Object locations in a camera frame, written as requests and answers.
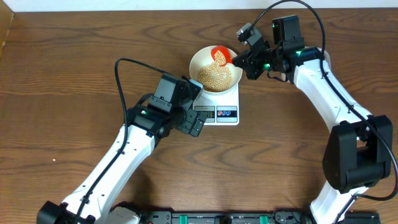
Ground red plastic measuring scoop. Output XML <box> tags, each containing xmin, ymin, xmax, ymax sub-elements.
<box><xmin>211</xmin><ymin>45</ymin><xmax>232</xmax><ymax>67</ymax></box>

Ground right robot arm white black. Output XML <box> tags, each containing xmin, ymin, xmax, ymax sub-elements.
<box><xmin>232</xmin><ymin>16</ymin><xmax>397</xmax><ymax>223</ymax></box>

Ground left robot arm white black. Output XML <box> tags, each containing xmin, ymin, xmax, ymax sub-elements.
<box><xmin>37</xmin><ymin>104</ymin><xmax>206</xmax><ymax>224</ymax></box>

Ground white bowl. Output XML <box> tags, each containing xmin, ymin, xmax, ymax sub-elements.
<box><xmin>189</xmin><ymin>45</ymin><xmax>243</xmax><ymax>91</ymax></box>

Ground soybeans in bowl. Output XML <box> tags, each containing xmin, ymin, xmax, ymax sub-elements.
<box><xmin>197</xmin><ymin>62</ymin><xmax>233</xmax><ymax>92</ymax></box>

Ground white digital kitchen scale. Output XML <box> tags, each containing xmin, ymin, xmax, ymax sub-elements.
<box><xmin>193</xmin><ymin>84</ymin><xmax>240</xmax><ymax>126</ymax></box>

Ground cardboard box edge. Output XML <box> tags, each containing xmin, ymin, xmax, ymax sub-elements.
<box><xmin>0</xmin><ymin>0</ymin><xmax>14</xmax><ymax>55</ymax></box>

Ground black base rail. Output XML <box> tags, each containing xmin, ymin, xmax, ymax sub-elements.
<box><xmin>108</xmin><ymin>202</ymin><xmax>382</xmax><ymax>224</ymax></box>

